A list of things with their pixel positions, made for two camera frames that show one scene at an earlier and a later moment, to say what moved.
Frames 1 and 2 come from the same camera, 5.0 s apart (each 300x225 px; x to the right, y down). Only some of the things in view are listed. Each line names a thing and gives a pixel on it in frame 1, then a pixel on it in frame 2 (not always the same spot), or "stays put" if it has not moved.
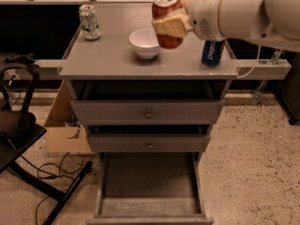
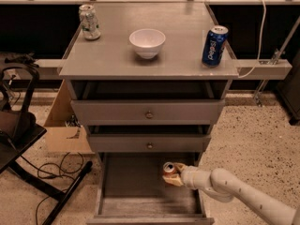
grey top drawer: [147, 112] stays put
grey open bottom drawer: [150, 188] stays put
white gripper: [204, 14] → [188, 176]
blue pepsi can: [212, 52] stays put
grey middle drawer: [149, 142] stays put
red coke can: [166, 5] → [169, 169]
